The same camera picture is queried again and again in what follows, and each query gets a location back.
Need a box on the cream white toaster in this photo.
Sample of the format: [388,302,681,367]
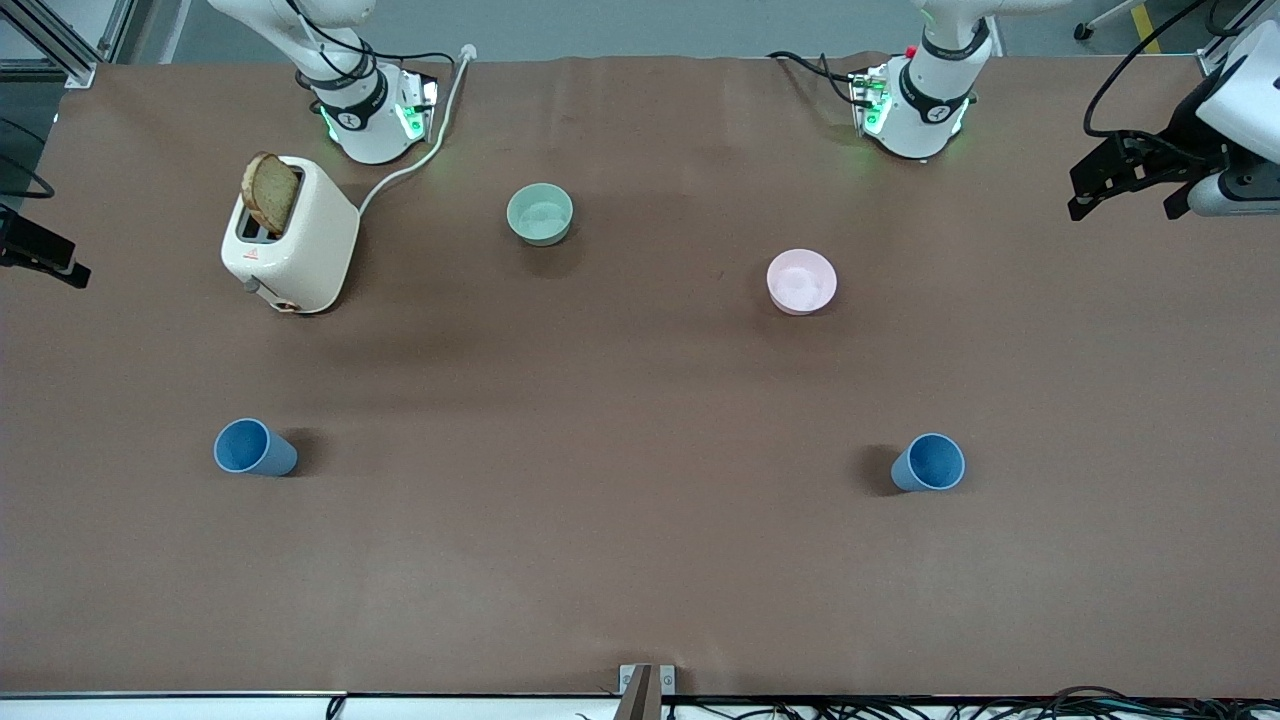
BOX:
[220,155,361,316]

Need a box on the brown bread slice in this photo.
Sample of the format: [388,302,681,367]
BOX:
[241,151,301,237]

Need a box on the blue plastic cup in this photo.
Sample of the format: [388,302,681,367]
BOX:
[890,432,967,494]
[214,418,299,478]

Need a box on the grey metal mounting bracket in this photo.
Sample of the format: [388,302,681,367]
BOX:
[619,664,677,698]

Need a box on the brown table cover sheet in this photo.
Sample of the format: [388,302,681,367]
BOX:
[0,52,1280,699]

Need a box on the white rolling stand leg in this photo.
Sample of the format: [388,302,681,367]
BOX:
[1073,0,1147,43]

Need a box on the black right base cable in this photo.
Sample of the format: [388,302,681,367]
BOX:
[375,48,458,83]

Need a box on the aluminium frame post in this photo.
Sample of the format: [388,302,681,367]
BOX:
[0,0,137,89]
[1197,0,1263,77]

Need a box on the pink bowl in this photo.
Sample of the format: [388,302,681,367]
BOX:
[766,249,839,317]

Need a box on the green bowl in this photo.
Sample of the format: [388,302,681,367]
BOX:
[506,183,575,247]

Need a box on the black base cable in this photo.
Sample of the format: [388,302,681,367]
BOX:
[768,50,867,107]
[375,48,458,83]

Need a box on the black cable bundle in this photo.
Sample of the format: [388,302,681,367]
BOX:
[662,685,1280,720]

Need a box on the brown vertical post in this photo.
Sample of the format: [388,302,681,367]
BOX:
[622,666,661,720]

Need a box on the black left base cable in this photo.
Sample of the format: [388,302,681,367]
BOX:
[768,50,867,107]

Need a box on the white toaster power cable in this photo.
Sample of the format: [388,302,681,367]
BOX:
[357,44,478,217]

